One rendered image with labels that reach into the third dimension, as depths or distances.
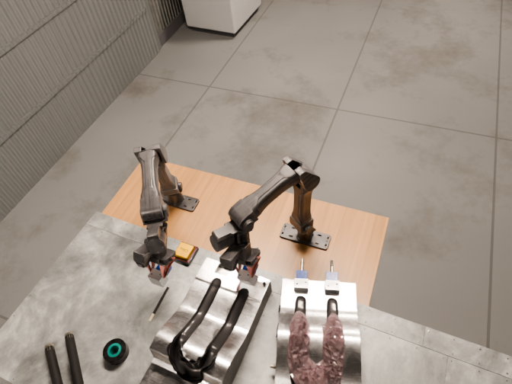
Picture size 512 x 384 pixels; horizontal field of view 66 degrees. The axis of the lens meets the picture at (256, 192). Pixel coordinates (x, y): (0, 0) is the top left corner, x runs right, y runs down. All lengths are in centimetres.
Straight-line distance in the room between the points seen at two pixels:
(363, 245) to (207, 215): 66
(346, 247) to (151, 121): 238
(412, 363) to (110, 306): 108
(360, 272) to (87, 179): 232
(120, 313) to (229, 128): 207
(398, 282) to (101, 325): 163
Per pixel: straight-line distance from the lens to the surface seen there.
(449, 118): 352
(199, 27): 460
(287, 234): 162
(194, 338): 135
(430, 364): 149
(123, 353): 151
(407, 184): 293
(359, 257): 160
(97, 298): 168
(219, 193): 180
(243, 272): 140
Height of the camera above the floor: 217
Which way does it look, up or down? 51 degrees down
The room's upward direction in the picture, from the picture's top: 8 degrees counter-clockwise
